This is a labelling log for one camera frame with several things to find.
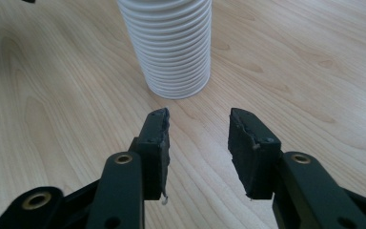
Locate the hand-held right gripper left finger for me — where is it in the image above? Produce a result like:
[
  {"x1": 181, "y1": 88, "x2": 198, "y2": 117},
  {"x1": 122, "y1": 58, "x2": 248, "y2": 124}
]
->
[{"x1": 128, "y1": 107, "x2": 172, "y2": 205}]

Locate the stack of white paper cups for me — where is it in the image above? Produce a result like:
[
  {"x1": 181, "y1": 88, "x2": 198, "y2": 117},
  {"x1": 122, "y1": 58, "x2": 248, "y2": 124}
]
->
[{"x1": 116, "y1": 0, "x2": 214, "y2": 100}]

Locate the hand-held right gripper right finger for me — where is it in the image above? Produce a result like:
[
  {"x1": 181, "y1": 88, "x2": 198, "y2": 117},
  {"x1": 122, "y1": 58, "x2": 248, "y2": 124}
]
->
[{"x1": 228, "y1": 107, "x2": 283, "y2": 201}]

